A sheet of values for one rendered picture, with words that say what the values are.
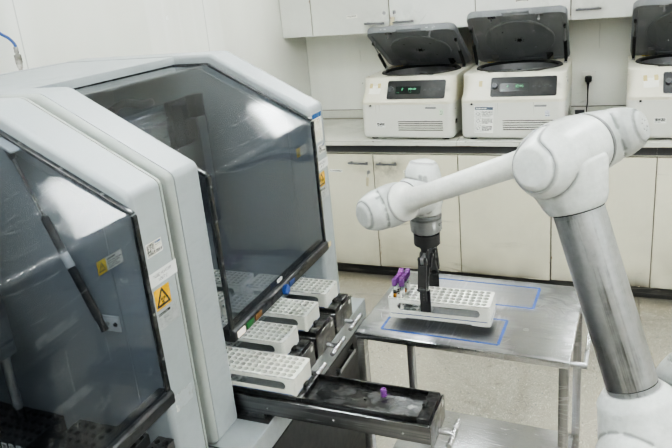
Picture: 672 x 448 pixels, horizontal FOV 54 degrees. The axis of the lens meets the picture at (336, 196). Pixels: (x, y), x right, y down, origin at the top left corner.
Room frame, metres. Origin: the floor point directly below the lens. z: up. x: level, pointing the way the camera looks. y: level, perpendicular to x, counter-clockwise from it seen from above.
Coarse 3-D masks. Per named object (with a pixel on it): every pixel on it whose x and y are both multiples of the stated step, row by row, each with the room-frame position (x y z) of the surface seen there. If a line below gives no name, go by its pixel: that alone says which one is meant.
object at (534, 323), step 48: (480, 288) 1.92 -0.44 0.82; (528, 288) 1.89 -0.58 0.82; (384, 336) 1.68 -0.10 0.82; (432, 336) 1.65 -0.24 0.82; (480, 336) 1.62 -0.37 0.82; (528, 336) 1.60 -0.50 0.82; (576, 336) 1.84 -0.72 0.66; (576, 384) 1.84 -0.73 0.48; (480, 432) 1.90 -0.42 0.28; (528, 432) 1.88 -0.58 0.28; (576, 432) 1.84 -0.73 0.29
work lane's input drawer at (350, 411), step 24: (312, 384) 1.48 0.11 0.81; (336, 384) 1.48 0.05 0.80; (360, 384) 1.47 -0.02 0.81; (384, 384) 1.44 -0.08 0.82; (240, 408) 1.48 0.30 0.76; (264, 408) 1.45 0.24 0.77; (288, 408) 1.42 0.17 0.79; (312, 408) 1.39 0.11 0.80; (336, 408) 1.38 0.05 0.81; (360, 408) 1.35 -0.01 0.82; (384, 408) 1.36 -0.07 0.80; (408, 408) 1.35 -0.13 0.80; (432, 408) 1.33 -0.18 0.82; (384, 432) 1.32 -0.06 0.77; (408, 432) 1.29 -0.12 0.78; (432, 432) 1.28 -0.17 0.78; (456, 432) 1.32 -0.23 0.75
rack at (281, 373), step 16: (240, 352) 1.60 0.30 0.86; (256, 352) 1.58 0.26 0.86; (240, 368) 1.52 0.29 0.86; (256, 368) 1.50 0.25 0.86; (272, 368) 1.50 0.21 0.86; (288, 368) 1.48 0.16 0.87; (304, 368) 1.48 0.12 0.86; (240, 384) 1.50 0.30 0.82; (256, 384) 1.51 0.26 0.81; (272, 384) 1.50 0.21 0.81; (288, 384) 1.44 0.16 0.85
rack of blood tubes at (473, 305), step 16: (416, 288) 1.78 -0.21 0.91; (432, 288) 1.78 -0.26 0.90; (448, 288) 1.76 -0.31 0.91; (416, 304) 1.70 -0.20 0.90; (432, 304) 1.68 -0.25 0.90; (448, 304) 1.67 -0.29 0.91; (464, 304) 1.65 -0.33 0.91; (480, 304) 1.64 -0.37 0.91; (432, 320) 1.69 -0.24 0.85; (448, 320) 1.67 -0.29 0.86; (480, 320) 1.63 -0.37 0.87
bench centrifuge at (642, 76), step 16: (640, 0) 3.41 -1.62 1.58; (656, 0) 3.37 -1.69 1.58; (640, 16) 3.46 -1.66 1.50; (656, 16) 3.44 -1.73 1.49; (640, 32) 3.57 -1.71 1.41; (656, 32) 3.54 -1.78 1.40; (640, 48) 3.68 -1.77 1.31; (656, 48) 3.66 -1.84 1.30; (640, 64) 3.42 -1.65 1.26; (656, 64) 3.35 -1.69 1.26; (640, 80) 3.28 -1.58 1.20; (656, 80) 3.25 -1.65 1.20; (640, 96) 3.24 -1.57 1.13; (656, 96) 3.21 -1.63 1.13; (656, 112) 3.21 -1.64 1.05; (656, 128) 3.20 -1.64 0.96
